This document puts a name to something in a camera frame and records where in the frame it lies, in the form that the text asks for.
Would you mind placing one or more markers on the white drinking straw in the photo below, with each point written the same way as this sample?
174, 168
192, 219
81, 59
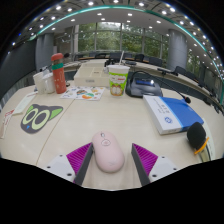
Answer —
121, 58

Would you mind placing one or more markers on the black cat face mouse pad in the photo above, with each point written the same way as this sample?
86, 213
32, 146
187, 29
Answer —
38, 118

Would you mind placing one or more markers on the printed paper drink cup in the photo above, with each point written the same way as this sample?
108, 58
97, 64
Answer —
118, 81

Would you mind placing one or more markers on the red and white leaflet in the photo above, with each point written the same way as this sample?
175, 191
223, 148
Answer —
6, 121

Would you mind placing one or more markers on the red bottle with green band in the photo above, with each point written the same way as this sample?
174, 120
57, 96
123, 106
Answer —
59, 78

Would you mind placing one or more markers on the black gooseneck conference microphone unit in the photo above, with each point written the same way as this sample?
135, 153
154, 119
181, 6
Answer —
143, 89
166, 70

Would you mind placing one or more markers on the group of dark office chairs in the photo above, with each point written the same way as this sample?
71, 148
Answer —
115, 56

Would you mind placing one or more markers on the group of ceiling lights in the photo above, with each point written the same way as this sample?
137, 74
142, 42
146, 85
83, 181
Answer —
90, 3

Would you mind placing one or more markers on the beige rectangular box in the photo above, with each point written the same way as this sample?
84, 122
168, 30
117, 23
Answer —
90, 77

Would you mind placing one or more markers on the blue and white book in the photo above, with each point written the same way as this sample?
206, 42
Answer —
173, 115

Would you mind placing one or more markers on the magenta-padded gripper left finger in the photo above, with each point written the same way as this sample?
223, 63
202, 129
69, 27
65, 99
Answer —
59, 164

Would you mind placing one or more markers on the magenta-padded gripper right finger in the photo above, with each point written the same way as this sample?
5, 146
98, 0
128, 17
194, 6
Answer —
163, 166

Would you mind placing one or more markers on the black foam microphone orange clip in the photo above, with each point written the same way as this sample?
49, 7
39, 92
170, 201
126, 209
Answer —
196, 135

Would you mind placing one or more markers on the pink computer mouse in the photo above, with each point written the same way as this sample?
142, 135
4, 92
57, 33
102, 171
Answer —
107, 153

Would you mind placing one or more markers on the colourful sticker sheet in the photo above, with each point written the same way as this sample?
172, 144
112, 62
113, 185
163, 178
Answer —
83, 93

